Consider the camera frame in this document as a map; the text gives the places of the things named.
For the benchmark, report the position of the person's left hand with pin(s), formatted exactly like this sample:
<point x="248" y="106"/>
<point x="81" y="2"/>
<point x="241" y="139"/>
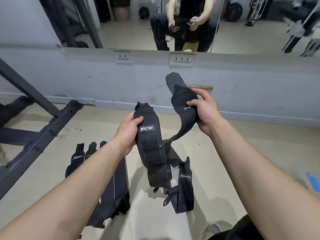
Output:
<point x="126" y="136"/>

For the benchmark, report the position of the person's right hand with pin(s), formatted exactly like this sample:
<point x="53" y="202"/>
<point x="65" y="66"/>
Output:
<point x="208" y="114"/>

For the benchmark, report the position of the person's left thumb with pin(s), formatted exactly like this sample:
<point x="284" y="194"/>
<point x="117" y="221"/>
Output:
<point x="138" y="120"/>

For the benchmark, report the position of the person's right thumb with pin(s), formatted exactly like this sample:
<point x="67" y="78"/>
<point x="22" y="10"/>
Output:
<point x="193" y="104"/>

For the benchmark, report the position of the black padded lifting belt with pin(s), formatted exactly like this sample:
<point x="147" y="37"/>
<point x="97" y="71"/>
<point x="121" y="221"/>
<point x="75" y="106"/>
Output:
<point x="152" y="152"/>

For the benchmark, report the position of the person's right forearm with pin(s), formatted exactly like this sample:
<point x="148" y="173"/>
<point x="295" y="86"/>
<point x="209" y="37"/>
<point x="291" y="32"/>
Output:
<point x="260" y="179"/>

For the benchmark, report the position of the person's left forearm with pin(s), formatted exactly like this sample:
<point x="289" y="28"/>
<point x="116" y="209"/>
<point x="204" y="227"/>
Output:
<point x="67" y="194"/>

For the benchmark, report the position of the plain black wrap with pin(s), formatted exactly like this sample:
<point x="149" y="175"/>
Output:
<point x="103" y="144"/>

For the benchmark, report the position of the black wrap with green print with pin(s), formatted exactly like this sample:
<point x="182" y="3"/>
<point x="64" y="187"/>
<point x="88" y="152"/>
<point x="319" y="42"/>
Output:
<point x="90" y="151"/>

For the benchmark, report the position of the black striped knee wrap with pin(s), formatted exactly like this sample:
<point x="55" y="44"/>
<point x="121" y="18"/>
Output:
<point x="117" y="192"/>

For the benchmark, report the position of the black wrap with white print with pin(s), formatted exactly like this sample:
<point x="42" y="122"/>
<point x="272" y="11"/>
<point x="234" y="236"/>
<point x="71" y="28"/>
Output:
<point x="75" y="161"/>

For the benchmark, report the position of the person's grey shoe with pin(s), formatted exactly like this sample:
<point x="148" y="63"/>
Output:
<point x="211" y="231"/>

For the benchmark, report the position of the person's black trouser leg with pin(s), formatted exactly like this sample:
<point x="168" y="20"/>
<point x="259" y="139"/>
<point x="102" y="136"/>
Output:
<point x="242" y="229"/>

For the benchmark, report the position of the blue floor object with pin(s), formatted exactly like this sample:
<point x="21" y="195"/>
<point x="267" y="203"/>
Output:
<point x="314" y="183"/>

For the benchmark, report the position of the brass wall plate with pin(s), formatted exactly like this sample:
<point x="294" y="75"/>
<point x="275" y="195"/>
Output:
<point x="203" y="87"/>

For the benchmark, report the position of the wide white wall socket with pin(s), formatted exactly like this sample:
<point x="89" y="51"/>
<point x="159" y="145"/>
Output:
<point x="182" y="59"/>

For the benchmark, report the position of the small white wall socket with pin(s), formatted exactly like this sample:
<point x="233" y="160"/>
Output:
<point x="124" y="58"/>

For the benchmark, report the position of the wall mirror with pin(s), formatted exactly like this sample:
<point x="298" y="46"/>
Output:
<point x="250" y="34"/>

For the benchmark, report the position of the black metal rack frame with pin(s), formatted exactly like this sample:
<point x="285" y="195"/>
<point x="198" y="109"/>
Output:
<point x="32" y="137"/>

